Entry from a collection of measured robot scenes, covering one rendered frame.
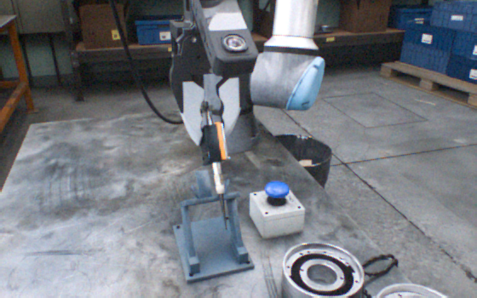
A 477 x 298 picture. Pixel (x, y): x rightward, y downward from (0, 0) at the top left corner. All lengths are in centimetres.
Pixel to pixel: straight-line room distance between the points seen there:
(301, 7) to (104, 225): 55
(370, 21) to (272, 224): 410
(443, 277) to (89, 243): 155
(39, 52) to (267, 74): 375
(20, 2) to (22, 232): 350
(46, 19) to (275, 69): 345
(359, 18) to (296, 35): 373
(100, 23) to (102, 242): 323
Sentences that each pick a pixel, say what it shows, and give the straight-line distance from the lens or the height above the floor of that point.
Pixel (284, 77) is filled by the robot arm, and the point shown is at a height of 99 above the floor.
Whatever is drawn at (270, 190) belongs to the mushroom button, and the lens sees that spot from 64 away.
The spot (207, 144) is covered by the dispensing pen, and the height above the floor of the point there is 100.
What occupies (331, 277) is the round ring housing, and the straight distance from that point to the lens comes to 59.
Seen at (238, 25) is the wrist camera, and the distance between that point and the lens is 43.
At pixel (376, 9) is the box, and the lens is 465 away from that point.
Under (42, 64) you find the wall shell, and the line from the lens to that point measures 447.
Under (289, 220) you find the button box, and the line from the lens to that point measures 65.
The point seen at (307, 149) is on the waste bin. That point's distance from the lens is 195.
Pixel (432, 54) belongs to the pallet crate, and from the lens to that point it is 452.
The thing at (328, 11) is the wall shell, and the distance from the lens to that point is 495.
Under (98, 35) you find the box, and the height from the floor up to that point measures 57.
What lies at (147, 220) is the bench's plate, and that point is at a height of 80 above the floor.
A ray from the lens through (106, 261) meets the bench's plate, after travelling 65.
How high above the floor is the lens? 121
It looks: 26 degrees down
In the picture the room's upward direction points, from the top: straight up
